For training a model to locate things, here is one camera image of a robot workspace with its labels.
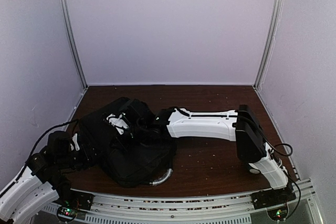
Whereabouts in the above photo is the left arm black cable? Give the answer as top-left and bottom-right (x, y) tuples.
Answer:
(0, 120), (79, 196)

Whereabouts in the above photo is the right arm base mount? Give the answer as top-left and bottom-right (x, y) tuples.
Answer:
(250, 188), (296, 222)

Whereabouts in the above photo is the white and dark blue bowl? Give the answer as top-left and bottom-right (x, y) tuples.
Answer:
(249, 168), (260, 174)

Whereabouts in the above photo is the aluminium front rail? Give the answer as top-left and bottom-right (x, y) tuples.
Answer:
(20, 179), (326, 224)

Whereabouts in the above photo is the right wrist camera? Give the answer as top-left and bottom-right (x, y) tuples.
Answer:
(102, 113), (131, 135)

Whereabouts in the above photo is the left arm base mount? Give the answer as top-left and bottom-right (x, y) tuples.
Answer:
(52, 190), (94, 223)

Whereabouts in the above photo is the left aluminium corner post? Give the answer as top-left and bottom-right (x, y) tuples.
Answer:
(60, 0), (88, 89)

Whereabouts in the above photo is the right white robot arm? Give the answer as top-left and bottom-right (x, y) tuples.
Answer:
(135, 105), (293, 204)

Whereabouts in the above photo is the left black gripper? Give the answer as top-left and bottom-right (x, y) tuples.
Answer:
(55, 143), (105, 172)

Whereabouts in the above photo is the aluminium corner post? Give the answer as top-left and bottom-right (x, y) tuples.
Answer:
(60, 0), (88, 89)
(254, 0), (283, 90)

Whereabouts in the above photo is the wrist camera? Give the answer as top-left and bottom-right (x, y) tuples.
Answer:
(46, 131), (77, 157)
(102, 113), (131, 135)

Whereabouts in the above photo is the black student backpack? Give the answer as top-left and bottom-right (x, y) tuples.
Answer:
(78, 97), (177, 188)

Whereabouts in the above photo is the right aluminium corner post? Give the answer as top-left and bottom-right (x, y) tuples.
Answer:
(254, 0), (283, 90)

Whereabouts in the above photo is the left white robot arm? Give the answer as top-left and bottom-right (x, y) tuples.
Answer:
(1, 143), (97, 223)

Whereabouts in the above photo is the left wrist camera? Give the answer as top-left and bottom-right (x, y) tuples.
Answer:
(46, 131), (77, 157)

